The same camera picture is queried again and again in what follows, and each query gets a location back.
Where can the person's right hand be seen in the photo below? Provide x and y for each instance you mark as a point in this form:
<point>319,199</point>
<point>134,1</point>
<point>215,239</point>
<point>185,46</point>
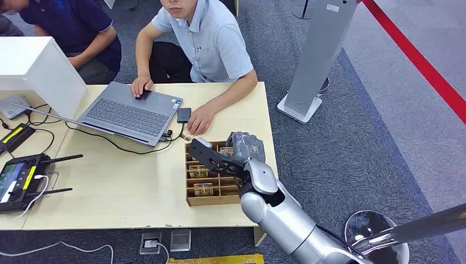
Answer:
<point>141,83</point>

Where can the white cabinet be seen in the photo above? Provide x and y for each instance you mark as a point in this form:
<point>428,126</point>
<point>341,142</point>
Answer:
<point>32,65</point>

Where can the wooden desk leg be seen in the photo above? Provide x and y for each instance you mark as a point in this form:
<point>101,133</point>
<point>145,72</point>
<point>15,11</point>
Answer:
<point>259,237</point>

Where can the black device with yellow label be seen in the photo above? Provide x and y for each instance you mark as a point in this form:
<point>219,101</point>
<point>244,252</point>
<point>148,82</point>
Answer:
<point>14,136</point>

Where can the floor outlet box with plug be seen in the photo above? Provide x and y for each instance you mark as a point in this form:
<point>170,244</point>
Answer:
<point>150,243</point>

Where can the black round base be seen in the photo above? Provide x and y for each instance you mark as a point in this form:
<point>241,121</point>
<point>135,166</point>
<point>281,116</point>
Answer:
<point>324,85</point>

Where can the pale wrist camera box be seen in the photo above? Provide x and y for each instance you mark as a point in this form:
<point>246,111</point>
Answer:
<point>204,142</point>

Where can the red barrier belt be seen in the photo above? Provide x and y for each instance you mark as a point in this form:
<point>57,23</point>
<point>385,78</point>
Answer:
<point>418,62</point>

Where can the person's right forearm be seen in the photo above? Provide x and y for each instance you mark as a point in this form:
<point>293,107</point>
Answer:
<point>145,60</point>

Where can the small black external drive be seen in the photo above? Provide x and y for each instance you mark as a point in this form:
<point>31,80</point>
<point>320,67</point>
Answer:
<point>184,115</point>

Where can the person's left hand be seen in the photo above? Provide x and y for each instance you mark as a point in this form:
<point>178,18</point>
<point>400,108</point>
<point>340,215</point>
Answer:
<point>201,119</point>

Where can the closed floor outlet box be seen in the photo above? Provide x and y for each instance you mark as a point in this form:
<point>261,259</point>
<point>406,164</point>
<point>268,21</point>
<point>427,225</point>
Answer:
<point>180,240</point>

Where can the black remote controller with screen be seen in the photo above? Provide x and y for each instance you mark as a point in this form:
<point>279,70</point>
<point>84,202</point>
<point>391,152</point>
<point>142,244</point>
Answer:
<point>18,182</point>

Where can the yellow packaging strip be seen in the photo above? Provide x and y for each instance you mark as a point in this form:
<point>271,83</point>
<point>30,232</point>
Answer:
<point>218,259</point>

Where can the black stanchion base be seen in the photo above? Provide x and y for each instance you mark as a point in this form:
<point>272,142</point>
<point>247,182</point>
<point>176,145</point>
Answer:
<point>302,12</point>

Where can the grey kiosk stand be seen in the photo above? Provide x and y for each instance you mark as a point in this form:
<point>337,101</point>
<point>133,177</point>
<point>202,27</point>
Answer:
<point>316,58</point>

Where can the grey laptop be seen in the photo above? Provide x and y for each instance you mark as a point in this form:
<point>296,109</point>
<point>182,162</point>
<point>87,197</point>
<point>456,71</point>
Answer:
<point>127,116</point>

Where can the wooden card organizer box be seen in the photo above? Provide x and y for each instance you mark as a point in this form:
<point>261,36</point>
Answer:
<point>225,190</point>

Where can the person's left forearm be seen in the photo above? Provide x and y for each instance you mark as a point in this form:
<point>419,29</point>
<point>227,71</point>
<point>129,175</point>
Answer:
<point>234,93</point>

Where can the person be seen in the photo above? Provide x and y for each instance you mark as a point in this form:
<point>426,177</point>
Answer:
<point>9,27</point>
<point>72,25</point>
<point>211,43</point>

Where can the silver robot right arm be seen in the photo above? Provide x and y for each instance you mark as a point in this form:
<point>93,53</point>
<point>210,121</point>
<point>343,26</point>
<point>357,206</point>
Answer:
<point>284,218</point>

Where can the chrome stanchion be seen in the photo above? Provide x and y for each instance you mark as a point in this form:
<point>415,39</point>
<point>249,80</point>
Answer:
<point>418,227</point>

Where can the flat grey router box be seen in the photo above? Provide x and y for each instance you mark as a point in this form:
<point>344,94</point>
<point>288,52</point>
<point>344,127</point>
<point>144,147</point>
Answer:
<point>12,107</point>

